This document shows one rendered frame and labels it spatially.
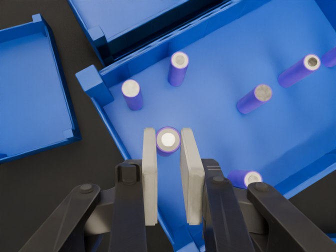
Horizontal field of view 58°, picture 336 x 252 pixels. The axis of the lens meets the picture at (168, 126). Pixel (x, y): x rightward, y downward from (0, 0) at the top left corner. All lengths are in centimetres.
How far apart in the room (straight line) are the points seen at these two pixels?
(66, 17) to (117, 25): 33
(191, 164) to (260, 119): 23
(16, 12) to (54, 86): 22
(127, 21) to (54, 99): 32
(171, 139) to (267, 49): 23
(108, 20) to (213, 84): 27
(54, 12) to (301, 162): 71
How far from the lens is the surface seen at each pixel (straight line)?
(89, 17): 58
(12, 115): 83
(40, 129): 80
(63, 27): 86
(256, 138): 37
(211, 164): 17
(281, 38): 41
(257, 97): 30
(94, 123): 77
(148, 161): 15
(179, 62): 30
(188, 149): 17
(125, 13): 57
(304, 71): 34
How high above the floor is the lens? 75
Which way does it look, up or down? 82 degrees down
